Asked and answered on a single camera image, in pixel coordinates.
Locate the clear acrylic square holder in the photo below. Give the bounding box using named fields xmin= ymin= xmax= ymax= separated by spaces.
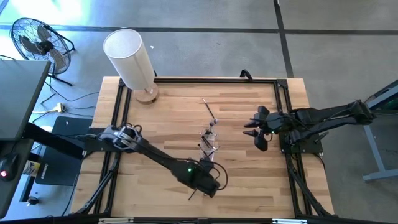
xmin=200 ymin=126 xmax=220 ymax=161

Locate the white power strip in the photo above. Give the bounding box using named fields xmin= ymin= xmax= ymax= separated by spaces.
xmin=52 ymin=102 xmax=67 ymax=114

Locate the silver metal bracket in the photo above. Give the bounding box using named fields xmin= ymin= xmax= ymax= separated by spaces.
xmin=98 ymin=217 xmax=135 ymax=224
xmin=271 ymin=218 xmax=309 ymax=224

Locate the dark grey desk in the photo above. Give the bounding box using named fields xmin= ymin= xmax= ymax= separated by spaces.
xmin=0 ymin=59 xmax=52 ymax=218

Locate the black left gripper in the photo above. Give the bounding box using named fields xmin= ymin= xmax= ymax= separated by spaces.
xmin=198 ymin=158 xmax=223 ymax=198

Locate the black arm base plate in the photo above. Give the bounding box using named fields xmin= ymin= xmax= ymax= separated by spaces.
xmin=279 ymin=130 xmax=325 ymax=156
xmin=83 ymin=136 xmax=108 ymax=154

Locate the white shade wooden base lamp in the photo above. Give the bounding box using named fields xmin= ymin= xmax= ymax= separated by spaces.
xmin=102 ymin=27 xmax=160 ymax=105

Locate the black desk support bar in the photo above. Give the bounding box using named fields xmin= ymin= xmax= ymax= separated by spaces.
xmin=21 ymin=122 xmax=86 ymax=160

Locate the short black rod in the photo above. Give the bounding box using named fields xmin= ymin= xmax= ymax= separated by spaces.
xmin=313 ymin=131 xmax=330 ymax=144

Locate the black computer tower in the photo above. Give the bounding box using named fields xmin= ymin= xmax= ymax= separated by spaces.
xmin=35 ymin=116 xmax=94 ymax=187

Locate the black computer mouse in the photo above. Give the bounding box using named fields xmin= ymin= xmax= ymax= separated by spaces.
xmin=0 ymin=152 xmax=19 ymax=183

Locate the black aluminium table frame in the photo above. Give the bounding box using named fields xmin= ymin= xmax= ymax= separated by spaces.
xmin=70 ymin=77 xmax=336 ymax=218

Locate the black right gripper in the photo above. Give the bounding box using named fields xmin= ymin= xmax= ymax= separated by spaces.
xmin=242 ymin=105 xmax=274 ymax=152

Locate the grey metal cart frame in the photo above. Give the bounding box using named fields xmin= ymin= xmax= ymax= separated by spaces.
xmin=343 ymin=79 xmax=398 ymax=184

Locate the white yellow container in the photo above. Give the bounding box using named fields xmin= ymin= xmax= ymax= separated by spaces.
xmin=22 ymin=159 xmax=40 ymax=177

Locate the black strap handle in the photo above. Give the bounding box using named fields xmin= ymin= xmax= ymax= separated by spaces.
xmin=239 ymin=68 xmax=254 ymax=82

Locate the black floor fan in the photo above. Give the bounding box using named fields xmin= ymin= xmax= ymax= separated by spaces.
xmin=10 ymin=17 xmax=76 ymax=87

